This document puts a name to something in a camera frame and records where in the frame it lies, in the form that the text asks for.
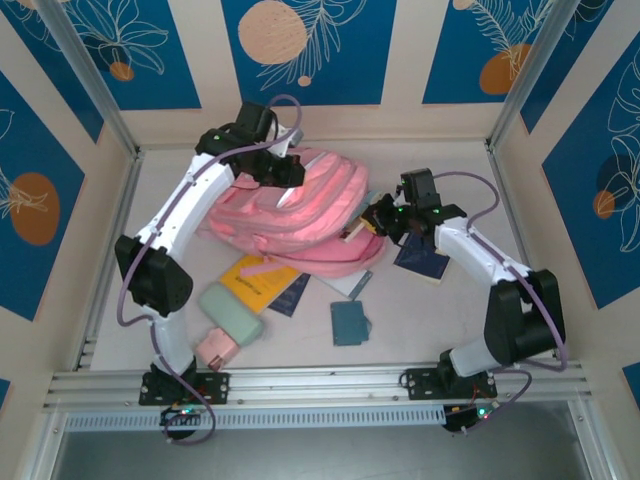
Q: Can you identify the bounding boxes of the navy book with QR code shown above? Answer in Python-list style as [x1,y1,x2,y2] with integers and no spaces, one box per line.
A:
[269,272,312,318]

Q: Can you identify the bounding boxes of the aluminium frame post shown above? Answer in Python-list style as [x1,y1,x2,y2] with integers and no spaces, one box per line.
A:
[35,0,143,157]
[485,0,570,151]

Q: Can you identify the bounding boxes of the slotted grey cable duct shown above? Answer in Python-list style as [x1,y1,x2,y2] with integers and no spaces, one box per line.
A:
[63,404,447,433]

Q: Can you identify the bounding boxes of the teal notebook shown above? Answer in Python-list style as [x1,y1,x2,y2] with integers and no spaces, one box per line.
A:
[328,298,375,348]

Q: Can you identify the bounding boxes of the beige and black book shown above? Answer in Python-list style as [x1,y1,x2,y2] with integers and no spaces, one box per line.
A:
[341,221,367,247]

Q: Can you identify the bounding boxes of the purple cable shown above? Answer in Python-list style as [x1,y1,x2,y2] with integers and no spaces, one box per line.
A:
[115,93,304,448]
[432,171,570,436]

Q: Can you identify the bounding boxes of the black controller board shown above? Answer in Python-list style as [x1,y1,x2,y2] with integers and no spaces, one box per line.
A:
[442,402,497,435]
[158,405,202,444]

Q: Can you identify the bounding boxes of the aluminium lower frame bar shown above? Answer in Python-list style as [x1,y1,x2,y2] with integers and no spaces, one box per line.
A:
[567,399,621,480]
[17,413,69,480]

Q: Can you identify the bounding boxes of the pink backpack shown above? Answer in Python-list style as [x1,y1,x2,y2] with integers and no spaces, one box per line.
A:
[195,145,387,279]

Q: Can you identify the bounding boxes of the aluminium side rail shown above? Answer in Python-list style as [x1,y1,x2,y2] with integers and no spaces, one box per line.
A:
[483,141,560,361]
[73,147,146,372]

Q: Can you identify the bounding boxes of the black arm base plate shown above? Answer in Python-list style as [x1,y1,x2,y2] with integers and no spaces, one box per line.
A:
[138,370,232,406]
[402,367,499,402]

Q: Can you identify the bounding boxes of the white book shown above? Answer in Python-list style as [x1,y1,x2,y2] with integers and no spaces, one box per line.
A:
[312,268,376,302]

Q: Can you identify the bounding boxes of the navy book with yellow label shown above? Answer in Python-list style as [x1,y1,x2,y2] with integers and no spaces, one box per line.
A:
[392,231,450,289]

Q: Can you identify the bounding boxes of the aluminium front rail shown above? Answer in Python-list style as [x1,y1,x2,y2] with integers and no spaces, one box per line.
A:
[42,360,596,414]

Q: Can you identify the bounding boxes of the small pink pouch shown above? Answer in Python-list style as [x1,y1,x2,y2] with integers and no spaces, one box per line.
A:
[193,325,240,372]

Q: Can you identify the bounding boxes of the green pencil case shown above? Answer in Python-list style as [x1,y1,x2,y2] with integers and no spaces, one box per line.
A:
[197,281,265,348]

